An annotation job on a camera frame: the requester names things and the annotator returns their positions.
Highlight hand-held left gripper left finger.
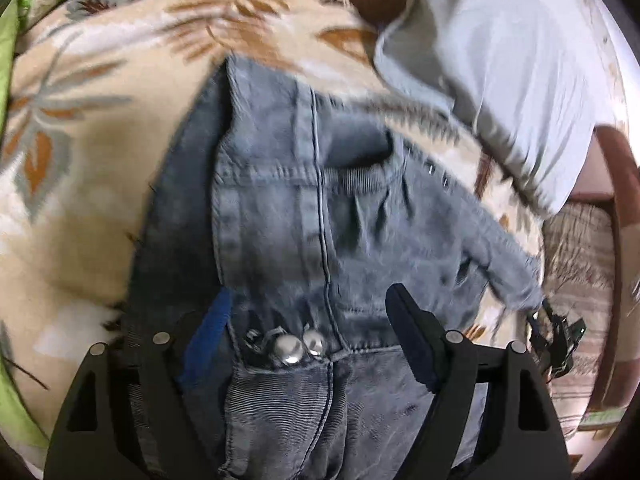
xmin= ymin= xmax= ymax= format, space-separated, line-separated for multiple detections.
xmin=44 ymin=287 xmax=236 ymax=480

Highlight brown wooden bed frame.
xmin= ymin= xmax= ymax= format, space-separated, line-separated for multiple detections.
xmin=570 ymin=125 xmax=640 ymax=411

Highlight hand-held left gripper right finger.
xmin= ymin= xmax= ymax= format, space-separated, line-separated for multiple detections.
xmin=385 ymin=282 xmax=572 ymax=480

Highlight cream leaf print blanket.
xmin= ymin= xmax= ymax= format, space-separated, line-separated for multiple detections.
xmin=0 ymin=0 xmax=551 ymax=466

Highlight white pillow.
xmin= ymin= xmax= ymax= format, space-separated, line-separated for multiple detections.
xmin=372 ymin=0 xmax=632 ymax=217

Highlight grey denim pants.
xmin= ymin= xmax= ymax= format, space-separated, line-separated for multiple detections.
xmin=125 ymin=55 xmax=547 ymax=480

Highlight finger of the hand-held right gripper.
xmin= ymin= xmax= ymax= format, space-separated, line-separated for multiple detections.
xmin=527 ymin=304 xmax=588 ymax=383

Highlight striped beige cushion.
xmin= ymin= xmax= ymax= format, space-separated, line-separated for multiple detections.
xmin=542 ymin=202 xmax=620 ymax=407

